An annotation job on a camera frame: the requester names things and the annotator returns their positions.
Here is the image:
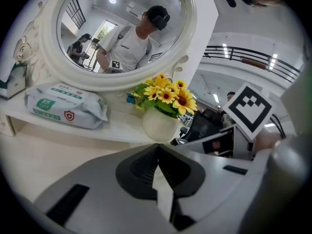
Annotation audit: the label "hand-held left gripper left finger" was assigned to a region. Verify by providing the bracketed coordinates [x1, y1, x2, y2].
[33, 144, 176, 234]

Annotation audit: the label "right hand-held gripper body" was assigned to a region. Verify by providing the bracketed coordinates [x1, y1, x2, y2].
[182, 81, 273, 161]

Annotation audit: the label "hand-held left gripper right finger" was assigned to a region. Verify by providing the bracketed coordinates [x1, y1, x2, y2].
[159, 144, 269, 234]

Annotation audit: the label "white dressing table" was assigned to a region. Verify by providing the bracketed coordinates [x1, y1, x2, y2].
[0, 89, 195, 204]

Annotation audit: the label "person's right forearm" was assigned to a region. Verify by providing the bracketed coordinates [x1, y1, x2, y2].
[253, 128, 293, 154]

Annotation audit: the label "small white drawer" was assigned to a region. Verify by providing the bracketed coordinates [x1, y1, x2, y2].
[0, 115, 16, 137]

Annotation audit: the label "black office chair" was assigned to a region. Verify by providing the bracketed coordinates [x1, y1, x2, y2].
[170, 108, 226, 146]

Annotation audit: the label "black balcony railing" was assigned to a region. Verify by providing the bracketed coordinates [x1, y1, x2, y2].
[203, 45, 303, 83]

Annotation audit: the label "yellow sunflowers in white pot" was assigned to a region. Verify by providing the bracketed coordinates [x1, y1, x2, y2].
[126, 74, 198, 142]

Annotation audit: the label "white wet wipes packet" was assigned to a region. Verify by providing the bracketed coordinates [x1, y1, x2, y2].
[24, 82, 108, 130]

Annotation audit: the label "oval mirror with white frame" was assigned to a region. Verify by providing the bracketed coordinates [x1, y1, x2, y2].
[12, 0, 198, 93]

